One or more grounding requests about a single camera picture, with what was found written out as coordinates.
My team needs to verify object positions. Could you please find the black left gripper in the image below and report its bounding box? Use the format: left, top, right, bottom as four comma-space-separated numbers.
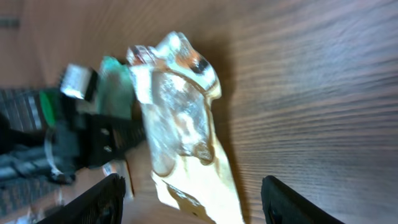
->
57, 93, 146, 169

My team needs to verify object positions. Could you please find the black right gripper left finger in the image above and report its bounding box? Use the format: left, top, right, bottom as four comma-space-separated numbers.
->
39, 174, 126, 224

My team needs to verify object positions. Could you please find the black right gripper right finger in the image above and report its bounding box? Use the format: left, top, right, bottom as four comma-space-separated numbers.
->
261, 175, 343, 224

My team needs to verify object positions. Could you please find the orange tissue packet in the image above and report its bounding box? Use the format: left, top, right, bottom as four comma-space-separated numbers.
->
102, 160, 136, 200

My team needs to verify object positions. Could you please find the green wipes packet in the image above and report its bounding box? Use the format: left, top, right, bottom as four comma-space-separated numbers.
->
96, 56, 135, 119

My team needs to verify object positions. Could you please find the clear bread bag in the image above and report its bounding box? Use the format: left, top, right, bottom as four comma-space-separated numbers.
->
126, 32, 244, 223

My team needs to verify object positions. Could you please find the green lid jar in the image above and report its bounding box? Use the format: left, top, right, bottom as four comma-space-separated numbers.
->
39, 88, 61, 128

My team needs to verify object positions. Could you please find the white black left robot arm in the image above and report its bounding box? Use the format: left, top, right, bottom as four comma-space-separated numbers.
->
1, 88, 146, 185

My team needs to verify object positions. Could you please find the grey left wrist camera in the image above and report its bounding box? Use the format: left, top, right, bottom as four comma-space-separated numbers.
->
60, 63, 98, 101

